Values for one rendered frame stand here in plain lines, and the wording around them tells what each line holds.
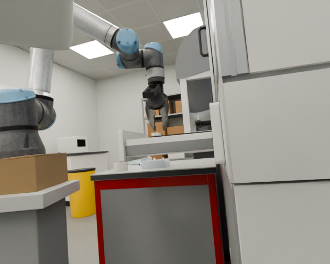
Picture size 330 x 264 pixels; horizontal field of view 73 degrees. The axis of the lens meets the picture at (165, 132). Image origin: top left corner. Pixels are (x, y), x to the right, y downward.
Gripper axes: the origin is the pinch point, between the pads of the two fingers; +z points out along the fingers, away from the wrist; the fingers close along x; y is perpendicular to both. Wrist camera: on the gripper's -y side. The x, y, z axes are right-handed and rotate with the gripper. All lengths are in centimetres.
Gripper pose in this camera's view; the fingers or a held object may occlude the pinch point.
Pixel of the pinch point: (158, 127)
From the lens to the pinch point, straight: 90.9
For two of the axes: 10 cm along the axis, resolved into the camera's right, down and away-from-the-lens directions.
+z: 0.8, 9.9, -0.7
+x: -9.7, 1.0, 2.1
